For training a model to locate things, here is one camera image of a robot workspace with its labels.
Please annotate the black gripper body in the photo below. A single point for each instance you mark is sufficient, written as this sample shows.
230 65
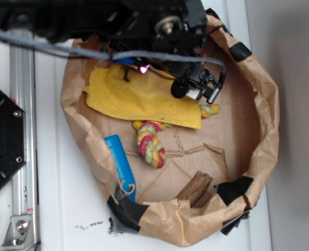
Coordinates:
161 33

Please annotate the yellow cloth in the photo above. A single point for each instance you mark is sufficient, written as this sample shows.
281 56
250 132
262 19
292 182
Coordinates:
126 94

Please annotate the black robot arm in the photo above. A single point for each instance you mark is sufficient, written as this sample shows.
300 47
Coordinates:
58 21

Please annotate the brown paper bag bin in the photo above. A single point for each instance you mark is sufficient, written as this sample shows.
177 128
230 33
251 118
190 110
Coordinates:
238 148

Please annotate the brown wooden block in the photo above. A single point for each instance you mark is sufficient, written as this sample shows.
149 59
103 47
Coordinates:
196 188

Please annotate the multicolour rope toy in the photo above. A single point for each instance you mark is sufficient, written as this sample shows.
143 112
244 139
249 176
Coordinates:
150 146

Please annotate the blue plastic handle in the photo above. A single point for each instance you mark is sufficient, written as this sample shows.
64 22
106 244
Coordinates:
122 165

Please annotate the aluminium extrusion rail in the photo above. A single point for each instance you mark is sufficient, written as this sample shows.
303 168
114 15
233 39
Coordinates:
25 181

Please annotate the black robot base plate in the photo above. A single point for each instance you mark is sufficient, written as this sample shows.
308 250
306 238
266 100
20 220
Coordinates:
12 141

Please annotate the metal corner bracket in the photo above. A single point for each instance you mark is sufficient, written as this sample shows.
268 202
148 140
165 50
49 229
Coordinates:
20 234

